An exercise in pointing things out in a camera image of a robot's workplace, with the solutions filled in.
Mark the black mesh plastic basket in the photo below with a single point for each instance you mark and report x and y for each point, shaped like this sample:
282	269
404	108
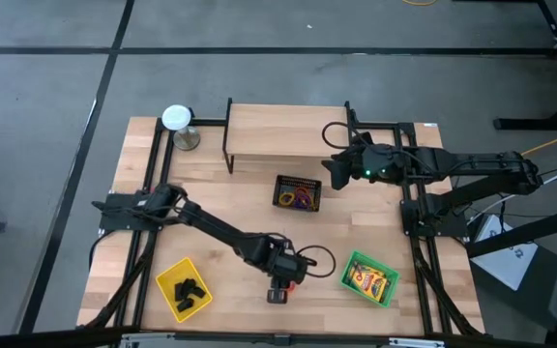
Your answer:
278	183

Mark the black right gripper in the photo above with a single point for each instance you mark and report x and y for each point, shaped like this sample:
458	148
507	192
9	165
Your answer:
377	162

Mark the white box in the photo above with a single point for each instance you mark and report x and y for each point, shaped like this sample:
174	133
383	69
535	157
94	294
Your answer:
506	261

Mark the black aluminium rig frame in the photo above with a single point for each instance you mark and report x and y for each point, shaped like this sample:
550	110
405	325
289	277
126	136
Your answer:
421	290

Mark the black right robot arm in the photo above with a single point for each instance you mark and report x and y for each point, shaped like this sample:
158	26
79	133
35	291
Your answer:
477	162

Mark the white mushroom table lamp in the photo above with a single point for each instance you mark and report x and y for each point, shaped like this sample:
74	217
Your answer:
176	117

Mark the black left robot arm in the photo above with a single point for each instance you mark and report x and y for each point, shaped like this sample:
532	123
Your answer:
211	224

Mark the yellow plastic basket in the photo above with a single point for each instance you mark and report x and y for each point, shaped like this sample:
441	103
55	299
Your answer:
169	282

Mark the yellow Crayola crayon box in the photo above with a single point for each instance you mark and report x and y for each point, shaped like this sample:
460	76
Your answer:
354	268
372	290
372	273

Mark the wooden shelf with black frame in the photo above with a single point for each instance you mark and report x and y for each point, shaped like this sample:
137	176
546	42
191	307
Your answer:
283	130

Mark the black desk leg base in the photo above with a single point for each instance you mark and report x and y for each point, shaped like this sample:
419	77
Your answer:
525	123

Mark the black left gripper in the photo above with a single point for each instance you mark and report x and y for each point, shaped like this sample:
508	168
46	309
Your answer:
283	266

